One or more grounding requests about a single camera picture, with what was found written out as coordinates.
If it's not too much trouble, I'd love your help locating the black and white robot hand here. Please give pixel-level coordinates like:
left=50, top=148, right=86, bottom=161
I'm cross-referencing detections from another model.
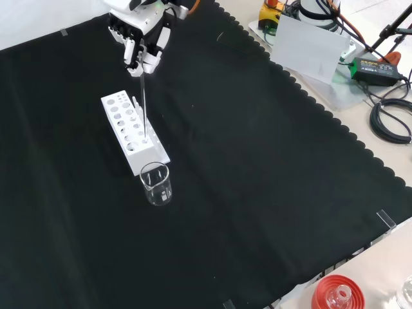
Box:
left=108, top=5, right=172, bottom=78

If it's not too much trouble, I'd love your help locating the clear glass rod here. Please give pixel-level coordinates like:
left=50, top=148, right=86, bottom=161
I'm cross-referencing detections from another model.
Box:
left=139, top=53, right=149, bottom=136

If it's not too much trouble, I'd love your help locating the white test tube rack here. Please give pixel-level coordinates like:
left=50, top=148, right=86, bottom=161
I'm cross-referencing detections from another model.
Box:
left=100, top=91, right=171, bottom=177

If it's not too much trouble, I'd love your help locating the clear plastic sheet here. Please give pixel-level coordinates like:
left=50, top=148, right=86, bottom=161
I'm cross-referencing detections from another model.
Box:
left=216, top=32, right=252, bottom=54

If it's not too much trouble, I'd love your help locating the yellow stop button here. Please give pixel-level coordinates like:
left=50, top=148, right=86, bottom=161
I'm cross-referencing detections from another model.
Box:
left=258, top=0, right=286, bottom=32

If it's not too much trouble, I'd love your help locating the clear glass beaker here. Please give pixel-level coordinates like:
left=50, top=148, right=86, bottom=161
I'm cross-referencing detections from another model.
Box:
left=139, top=161, right=174, bottom=207

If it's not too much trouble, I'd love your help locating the pale board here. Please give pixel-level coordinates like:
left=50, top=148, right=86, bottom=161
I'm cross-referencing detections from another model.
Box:
left=271, top=14, right=351, bottom=85

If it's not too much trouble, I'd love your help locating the black cloth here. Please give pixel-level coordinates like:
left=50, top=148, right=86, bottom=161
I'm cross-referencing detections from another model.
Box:
left=0, top=0, right=412, bottom=309

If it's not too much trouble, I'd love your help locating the black power adapter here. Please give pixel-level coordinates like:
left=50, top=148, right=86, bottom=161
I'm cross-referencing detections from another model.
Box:
left=350, top=57, right=405, bottom=88

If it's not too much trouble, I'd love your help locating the black tripod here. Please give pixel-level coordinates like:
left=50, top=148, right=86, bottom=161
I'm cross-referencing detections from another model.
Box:
left=369, top=2, right=412, bottom=56

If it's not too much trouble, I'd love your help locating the clear glass flask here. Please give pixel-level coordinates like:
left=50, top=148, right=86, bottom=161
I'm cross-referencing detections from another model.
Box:
left=327, top=285, right=353, bottom=309

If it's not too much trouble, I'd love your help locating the clear glass vessel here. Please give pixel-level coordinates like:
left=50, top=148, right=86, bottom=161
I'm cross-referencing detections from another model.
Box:
left=396, top=276, right=412, bottom=309

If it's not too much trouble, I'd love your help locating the pale base plate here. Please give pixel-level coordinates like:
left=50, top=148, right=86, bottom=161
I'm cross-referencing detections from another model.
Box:
left=247, top=18, right=381, bottom=112

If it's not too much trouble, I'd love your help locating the coiled black cable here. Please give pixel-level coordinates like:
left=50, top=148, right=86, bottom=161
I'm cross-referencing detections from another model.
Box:
left=369, top=98, right=412, bottom=145

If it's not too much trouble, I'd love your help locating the red ribbed ring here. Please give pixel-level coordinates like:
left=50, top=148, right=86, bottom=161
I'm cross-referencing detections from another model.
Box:
left=311, top=274, right=366, bottom=309

